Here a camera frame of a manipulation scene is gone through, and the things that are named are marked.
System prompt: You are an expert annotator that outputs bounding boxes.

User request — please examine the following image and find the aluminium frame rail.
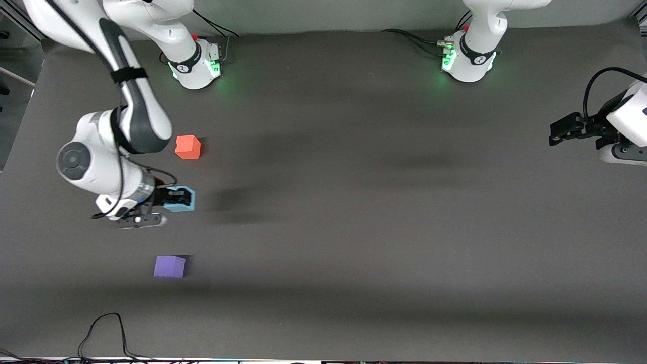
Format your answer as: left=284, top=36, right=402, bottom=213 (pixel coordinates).
left=0, top=9, right=45, bottom=42

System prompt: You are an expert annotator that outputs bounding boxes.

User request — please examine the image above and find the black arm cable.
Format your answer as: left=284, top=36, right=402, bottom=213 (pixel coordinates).
left=583, top=67, right=647, bottom=120
left=90, top=0, right=178, bottom=221

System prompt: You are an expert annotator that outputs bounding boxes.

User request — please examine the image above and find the black right base cable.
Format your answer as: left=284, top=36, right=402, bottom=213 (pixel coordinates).
left=192, top=6, right=240, bottom=39

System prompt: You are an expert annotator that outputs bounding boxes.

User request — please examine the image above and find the black left base cable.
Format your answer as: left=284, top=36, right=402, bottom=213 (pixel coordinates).
left=382, top=9, right=473, bottom=57

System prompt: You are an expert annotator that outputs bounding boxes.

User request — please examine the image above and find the purple cube block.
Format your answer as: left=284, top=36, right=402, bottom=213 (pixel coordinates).
left=153, top=255, right=187, bottom=279

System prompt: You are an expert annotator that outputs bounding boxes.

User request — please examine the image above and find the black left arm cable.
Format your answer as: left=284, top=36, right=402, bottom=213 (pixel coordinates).
left=583, top=67, right=647, bottom=120

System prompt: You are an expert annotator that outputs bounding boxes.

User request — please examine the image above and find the black base cable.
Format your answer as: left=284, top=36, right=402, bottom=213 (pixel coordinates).
left=382, top=9, right=473, bottom=57
left=192, top=6, right=240, bottom=39

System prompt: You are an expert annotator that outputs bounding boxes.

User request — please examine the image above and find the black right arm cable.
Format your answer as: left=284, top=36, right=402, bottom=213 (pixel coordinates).
left=90, top=0, right=178, bottom=221

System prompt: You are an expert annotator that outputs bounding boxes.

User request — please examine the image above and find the orange cube block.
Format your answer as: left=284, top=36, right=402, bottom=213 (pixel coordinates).
left=175, top=135, right=202, bottom=160

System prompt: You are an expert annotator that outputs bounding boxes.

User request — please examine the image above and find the black loose table cable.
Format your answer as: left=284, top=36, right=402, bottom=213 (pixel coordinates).
left=77, top=312, right=152, bottom=362

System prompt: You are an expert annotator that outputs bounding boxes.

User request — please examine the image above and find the blue cube block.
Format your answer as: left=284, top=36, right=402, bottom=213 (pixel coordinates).
left=166, top=186, right=197, bottom=212

